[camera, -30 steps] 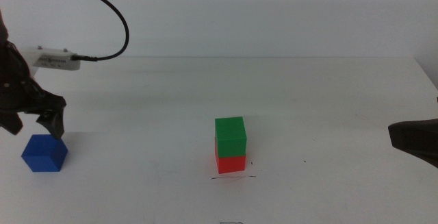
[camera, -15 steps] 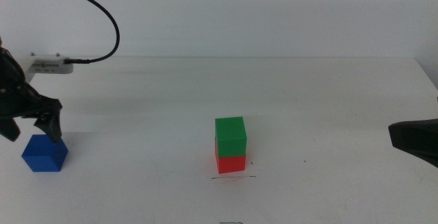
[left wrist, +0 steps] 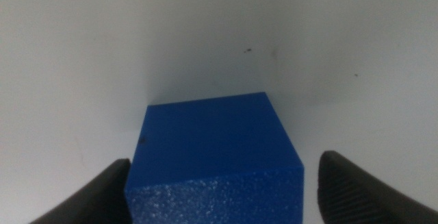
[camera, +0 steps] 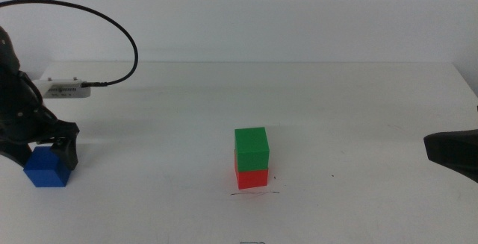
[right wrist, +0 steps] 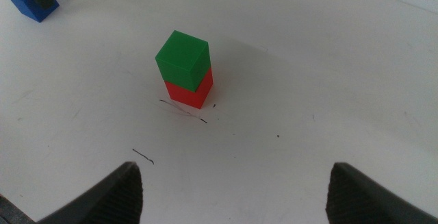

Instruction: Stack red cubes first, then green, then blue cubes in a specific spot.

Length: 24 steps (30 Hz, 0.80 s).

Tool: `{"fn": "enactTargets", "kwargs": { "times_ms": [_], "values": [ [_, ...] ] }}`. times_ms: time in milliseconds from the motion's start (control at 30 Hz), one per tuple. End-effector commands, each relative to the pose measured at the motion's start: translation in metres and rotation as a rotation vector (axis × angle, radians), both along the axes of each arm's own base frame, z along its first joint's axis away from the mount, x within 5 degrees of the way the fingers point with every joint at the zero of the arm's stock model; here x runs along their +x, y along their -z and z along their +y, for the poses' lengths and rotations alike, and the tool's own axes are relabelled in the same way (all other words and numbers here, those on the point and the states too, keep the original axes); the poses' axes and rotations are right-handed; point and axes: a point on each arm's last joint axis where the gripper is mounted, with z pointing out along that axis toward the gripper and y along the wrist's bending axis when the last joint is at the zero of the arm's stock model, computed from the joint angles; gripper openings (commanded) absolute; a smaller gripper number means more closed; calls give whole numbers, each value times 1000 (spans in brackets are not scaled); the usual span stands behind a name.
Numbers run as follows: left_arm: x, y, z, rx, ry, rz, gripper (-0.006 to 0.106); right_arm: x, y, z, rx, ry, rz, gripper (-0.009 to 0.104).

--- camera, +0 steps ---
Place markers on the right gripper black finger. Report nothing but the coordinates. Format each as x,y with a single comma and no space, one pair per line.
455,150

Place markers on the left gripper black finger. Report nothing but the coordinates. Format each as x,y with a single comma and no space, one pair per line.
15,152
69,152

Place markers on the blue cube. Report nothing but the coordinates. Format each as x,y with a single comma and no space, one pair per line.
46,173

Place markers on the green cube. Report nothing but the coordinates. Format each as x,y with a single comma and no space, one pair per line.
252,147

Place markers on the red cube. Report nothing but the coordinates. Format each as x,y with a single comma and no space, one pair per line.
252,178

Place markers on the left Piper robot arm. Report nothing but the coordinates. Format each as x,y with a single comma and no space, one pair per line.
6,53

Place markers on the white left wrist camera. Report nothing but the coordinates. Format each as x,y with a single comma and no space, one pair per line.
63,89

